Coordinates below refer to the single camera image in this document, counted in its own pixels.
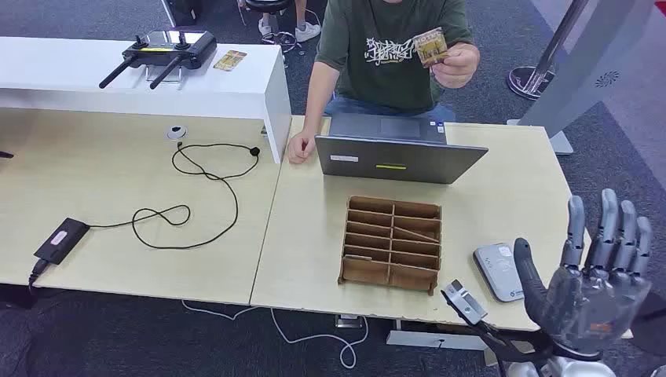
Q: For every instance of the black power adapter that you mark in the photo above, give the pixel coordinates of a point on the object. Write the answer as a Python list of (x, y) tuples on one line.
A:
[(61, 240)]

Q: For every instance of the brown cardboard slot organizer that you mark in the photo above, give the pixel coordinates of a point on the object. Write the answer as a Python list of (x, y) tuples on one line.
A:
[(390, 244)]

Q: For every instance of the white desk foot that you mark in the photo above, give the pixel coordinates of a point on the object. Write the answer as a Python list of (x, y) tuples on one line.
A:
[(426, 341)]

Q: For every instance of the black stool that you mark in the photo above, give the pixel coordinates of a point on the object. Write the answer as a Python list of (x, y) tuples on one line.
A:
[(268, 4)]

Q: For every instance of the black remote controller with antennas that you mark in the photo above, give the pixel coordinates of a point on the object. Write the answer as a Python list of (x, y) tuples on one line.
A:
[(166, 49)]

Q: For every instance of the black round base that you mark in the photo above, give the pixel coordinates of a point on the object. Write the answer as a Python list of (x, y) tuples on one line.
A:
[(656, 322)]

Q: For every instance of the person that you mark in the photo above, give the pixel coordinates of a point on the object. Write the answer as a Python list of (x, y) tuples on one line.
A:
[(307, 32), (385, 67)]

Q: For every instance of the person's left hand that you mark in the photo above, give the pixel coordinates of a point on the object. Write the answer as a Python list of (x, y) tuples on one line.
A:
[(458, 65)]

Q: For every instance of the grey laptop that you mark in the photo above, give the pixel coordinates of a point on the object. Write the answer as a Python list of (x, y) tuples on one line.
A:
[(395, 158)]

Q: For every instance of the person's right forearm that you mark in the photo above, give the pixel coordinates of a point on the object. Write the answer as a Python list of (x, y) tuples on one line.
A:
[(317, 99)]

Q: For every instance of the yellow printed ID card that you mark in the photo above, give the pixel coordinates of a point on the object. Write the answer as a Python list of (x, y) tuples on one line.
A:
[(429, 47)]

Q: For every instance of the black equipment case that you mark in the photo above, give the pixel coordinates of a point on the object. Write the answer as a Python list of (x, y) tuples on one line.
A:
[(182, 10)]

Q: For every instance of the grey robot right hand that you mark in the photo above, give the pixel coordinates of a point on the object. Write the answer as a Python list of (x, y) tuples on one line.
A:
[(588, 307)]

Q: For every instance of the person's right hand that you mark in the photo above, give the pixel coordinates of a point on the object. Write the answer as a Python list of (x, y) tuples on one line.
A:
[(302, 148)]

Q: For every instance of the pale grey card reader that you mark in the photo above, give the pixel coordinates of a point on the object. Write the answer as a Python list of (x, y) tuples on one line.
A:
[(497, 270)]

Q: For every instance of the chrome stanchion post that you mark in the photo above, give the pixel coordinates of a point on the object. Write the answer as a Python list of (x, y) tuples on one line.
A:
[(525, 80)]

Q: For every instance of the metal floor socket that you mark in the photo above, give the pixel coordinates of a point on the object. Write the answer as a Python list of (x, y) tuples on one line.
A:
[(348, 321)]

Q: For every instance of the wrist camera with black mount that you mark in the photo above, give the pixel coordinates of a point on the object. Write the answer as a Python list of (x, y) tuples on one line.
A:
[(465, 304)]

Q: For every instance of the grey kiosk stand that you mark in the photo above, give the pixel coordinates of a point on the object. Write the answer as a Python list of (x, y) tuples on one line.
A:
[(588, 62)]

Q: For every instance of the white desk shelf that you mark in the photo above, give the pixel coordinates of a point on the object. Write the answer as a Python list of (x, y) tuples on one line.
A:
[(104, 83)]

